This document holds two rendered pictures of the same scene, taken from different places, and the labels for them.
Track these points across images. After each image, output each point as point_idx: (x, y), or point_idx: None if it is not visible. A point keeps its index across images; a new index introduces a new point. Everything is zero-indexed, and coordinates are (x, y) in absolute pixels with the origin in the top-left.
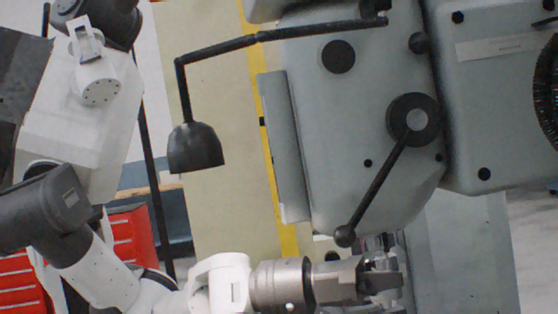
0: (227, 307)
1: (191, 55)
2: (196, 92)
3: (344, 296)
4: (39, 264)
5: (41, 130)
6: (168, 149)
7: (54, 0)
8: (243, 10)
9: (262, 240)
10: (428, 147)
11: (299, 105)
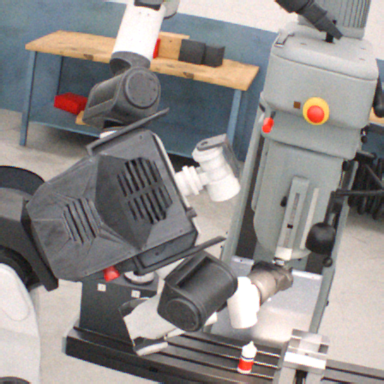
0: (254, 310)
1: (347, 193)
2: None
3: (289, 286)
4: (35, 318)
5: (197, 228)
6: (327, 242)
7: None
8: (273, 132)
9: None
10: None
11: (321, 201)
